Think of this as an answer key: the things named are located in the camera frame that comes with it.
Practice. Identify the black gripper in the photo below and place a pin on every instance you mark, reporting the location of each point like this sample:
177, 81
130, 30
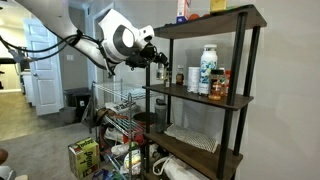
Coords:
141, 57

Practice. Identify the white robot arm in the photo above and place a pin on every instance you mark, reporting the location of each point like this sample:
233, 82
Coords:
116, 40

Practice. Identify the brown bottle white cap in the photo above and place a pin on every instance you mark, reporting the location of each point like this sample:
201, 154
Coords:
180, 77

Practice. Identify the white blue water bottle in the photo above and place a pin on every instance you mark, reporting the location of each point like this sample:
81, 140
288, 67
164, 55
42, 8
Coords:
207, 70

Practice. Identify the dark wood metal shelf unit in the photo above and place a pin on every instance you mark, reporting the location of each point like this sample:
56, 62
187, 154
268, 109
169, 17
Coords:
200, 95

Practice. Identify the grey tumbler bottle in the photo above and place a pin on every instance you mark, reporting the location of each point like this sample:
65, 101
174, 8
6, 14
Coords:
160, 116

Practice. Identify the dark jar black lid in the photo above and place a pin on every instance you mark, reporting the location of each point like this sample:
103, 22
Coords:
168, 79

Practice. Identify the blue white red box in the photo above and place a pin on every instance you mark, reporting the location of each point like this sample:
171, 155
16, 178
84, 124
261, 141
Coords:
182, 11

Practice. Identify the orange fruit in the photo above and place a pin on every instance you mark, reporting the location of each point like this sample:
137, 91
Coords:
194, 16

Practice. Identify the amber spice jar black lid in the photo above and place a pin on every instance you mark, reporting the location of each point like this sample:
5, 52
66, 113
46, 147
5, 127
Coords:
216, 85

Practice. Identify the black bowl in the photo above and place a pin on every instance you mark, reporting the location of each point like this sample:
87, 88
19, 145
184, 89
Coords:
141, 119

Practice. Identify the white patterned bag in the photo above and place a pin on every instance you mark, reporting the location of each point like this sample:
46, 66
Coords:
120, 107

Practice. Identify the red lid spice jar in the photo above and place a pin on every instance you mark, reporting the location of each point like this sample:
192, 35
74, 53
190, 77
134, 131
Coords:
227, 81

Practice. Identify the striped folded cloth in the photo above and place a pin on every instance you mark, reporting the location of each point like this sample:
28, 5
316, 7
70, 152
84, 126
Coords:
193, 137

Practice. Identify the grey hanging bag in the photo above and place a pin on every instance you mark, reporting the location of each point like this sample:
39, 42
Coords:
89, 115

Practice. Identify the black trash bin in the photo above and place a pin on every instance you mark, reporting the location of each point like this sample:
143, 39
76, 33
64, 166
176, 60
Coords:
77, 100

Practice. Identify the white yellow pack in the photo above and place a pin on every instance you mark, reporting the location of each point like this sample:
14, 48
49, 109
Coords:
133, 161

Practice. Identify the grey bucket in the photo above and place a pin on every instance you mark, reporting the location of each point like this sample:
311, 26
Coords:
67, 115

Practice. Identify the white tote bag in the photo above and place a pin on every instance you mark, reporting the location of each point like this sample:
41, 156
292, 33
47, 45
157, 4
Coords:
180, 170

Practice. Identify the white panel door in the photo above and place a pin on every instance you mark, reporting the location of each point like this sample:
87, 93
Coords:
45, 73

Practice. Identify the green cardboard box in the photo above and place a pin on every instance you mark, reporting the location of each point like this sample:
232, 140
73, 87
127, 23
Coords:
83, 156

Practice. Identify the blue colourful bag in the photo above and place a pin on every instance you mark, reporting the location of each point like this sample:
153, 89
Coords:
104, 175

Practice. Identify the white cabinet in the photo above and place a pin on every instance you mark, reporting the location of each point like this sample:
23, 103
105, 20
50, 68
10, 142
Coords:
27, 88

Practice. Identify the white light switch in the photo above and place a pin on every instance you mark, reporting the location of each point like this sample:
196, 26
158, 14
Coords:
70, 57

